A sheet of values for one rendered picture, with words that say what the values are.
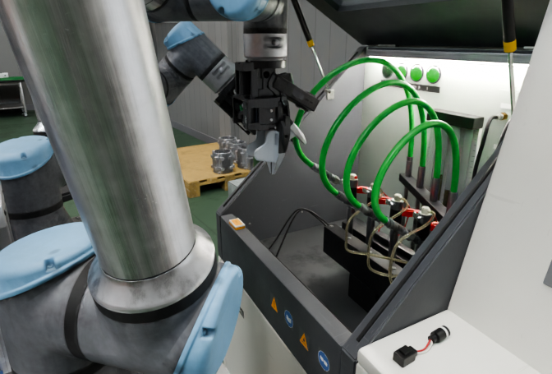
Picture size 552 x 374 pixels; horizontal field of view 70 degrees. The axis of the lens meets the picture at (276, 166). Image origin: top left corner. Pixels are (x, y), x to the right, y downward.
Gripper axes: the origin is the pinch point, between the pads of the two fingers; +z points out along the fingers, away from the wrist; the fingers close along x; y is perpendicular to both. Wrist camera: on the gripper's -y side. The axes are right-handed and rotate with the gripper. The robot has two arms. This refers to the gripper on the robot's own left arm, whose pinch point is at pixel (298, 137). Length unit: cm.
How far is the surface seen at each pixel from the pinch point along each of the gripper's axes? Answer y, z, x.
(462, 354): 14, 36, 35
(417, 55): -42.7, 12.6, -10.6
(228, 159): -2, 39, -312
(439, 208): -9.3, 34.0, 9.7
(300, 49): -125, 13, -277
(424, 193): -12.3, 34.0, 1.0
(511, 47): -30.5, 9.9, 30.6
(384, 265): 9.1, 32.9, 8.0
